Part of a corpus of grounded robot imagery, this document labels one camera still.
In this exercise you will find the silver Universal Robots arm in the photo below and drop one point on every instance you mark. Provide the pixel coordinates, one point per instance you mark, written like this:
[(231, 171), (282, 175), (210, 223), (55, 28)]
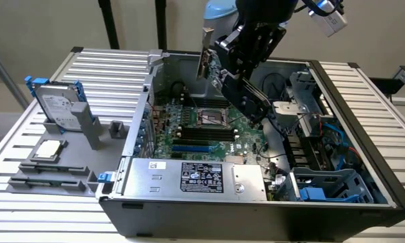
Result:
[(219, 8)]

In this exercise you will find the small silver heatsink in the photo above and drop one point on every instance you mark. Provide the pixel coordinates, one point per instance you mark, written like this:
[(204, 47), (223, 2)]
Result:
[(235, 159)]

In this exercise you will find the blue expansion slot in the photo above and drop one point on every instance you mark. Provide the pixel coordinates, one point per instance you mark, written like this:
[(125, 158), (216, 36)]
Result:
[(191, 148)]

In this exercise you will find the silver power supply unit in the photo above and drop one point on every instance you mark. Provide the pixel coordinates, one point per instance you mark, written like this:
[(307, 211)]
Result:
[(175, 179)]

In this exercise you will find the grey disk bay cage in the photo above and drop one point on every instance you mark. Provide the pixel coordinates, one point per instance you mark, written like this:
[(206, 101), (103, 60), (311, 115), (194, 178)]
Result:
[(342, 182)]

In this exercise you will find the black tripod pole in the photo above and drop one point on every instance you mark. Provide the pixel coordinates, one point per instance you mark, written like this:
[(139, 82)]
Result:
[(110, 22), (166, 22)]

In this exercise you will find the silver drive cage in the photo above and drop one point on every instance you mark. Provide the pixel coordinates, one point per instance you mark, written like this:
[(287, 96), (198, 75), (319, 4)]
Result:
[(307, 106)]

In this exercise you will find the green RAM stick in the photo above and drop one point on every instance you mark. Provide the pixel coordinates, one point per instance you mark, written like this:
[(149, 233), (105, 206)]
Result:
[(46, 182)]

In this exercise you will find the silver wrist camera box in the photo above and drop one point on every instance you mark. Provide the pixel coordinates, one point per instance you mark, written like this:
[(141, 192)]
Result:
[(331, 21)]

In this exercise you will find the blue disk bracket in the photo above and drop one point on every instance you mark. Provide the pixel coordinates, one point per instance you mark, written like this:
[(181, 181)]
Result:
[(312, 195)]

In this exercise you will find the green motherboard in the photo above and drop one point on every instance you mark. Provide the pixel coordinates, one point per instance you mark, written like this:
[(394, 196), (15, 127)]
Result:
[(250, 141)]

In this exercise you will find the silver CPU chip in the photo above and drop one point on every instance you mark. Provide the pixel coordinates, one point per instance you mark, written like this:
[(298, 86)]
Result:
[(49, 150)]

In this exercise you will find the CPU socket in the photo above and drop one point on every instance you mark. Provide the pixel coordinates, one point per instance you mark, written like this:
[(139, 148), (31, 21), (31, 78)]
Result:
[(212, 117)]

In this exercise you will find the grey parts rack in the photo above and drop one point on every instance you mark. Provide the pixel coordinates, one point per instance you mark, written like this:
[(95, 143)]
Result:
[(98, 162)]

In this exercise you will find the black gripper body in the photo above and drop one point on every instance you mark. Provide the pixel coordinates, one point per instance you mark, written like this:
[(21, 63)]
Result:
[(256, 40)]

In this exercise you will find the blue case latch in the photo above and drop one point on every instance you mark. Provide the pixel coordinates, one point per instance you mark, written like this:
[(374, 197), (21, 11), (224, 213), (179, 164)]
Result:
[(105, 176)]

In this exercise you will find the grey metal pole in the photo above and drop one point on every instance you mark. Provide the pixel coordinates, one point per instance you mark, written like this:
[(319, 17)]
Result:
[(3, 73)]

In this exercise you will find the black RAM slot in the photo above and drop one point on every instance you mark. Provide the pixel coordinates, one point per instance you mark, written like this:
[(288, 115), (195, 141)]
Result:
[(210, 136), (210, 139), (210, 129), (210, 132)]

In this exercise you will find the hard disk with blue rails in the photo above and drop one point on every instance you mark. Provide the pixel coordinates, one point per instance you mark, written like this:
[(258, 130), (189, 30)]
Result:
[(55, 103)]

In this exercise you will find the metal slat table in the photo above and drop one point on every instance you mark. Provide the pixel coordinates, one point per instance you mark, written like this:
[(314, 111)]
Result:
[(105, 73)]

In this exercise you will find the graphics card with black fan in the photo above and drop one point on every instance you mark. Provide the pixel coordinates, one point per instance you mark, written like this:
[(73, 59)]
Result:
[(244, 101)]

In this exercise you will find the black open PC case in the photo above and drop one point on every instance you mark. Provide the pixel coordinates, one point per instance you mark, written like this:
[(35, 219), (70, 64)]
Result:
[(223, 217)]

